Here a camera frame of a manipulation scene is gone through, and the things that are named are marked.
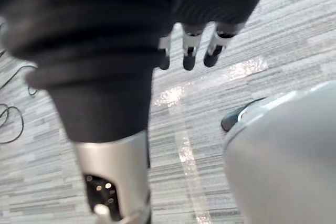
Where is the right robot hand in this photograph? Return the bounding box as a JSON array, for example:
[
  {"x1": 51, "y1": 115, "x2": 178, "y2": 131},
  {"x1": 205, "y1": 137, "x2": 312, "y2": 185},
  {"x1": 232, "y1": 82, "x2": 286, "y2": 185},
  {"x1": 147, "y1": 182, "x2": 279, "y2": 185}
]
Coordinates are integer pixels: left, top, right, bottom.
[{"x1": 0, "y1": 0, "x2": 279, "y2": 224}]

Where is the clear floor tape strip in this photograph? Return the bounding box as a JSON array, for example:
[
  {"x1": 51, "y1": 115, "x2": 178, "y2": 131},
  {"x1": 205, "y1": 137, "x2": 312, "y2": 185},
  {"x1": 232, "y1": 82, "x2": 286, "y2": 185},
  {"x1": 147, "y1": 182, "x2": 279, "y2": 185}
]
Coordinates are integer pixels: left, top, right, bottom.
[
  {"x1": 154, "y1": 58, "x2": 268, "y2": 108},
  {"x1": 174, "y1": 119, "x2": 212, "y2": 224}
]

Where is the dark robot foot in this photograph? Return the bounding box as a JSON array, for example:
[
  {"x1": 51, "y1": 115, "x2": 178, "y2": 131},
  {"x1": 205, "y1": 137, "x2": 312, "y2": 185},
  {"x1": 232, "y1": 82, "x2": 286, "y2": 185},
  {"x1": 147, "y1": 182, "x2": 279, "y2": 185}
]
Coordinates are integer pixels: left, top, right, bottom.
[{"x1": 220, "y1": 97, "x2": 267, "y2": 133}]

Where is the silver robot leg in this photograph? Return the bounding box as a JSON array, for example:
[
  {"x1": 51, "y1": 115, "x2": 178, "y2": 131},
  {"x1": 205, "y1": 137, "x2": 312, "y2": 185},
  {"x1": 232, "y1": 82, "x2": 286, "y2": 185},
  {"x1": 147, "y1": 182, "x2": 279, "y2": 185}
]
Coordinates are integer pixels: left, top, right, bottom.
[{"x1": 223, "y1": 81, "x2": 336, "y2": 224}]

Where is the black floor cable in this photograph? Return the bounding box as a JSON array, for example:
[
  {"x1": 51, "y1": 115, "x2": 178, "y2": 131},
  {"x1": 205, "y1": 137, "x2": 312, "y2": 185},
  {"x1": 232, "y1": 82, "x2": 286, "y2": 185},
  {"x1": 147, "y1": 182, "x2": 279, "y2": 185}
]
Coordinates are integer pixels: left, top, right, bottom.
[{"x1": 0, "y1": 22, "x2": 39, "y2": 145}]

